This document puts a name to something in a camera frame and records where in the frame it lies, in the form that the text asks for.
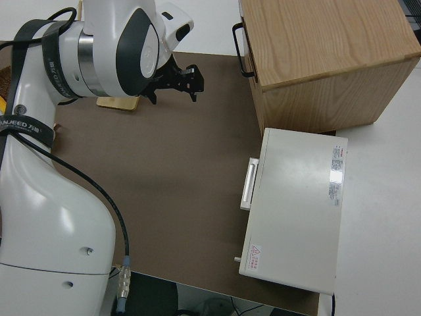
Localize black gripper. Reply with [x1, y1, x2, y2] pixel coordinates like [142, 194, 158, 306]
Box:
[141, 55, 206, 106]

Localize brown table mat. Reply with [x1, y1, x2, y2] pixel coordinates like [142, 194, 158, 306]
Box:
[0, 41, 322, 316]

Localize light wooden cabinet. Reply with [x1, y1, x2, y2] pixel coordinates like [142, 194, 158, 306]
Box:
[238, 0, 421, 136]

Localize white toaster oven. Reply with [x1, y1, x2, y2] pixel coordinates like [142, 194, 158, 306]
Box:
[234, 127, 349, 295]

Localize round brown wicker basket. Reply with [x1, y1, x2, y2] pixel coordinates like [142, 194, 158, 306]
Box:
[0, 65, 14, 97]

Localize dark mesh object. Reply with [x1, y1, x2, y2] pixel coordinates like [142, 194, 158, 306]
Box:
[401, 0, 421, 32]

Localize black cabinet handle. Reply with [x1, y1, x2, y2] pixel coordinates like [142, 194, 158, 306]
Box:
[232, 22, 256, 78]

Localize white oven door handle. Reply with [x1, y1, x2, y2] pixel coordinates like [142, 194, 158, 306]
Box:
[239, 157, 260, 211]

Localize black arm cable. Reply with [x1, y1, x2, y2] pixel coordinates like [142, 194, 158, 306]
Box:
[0, 8, 132, 312]

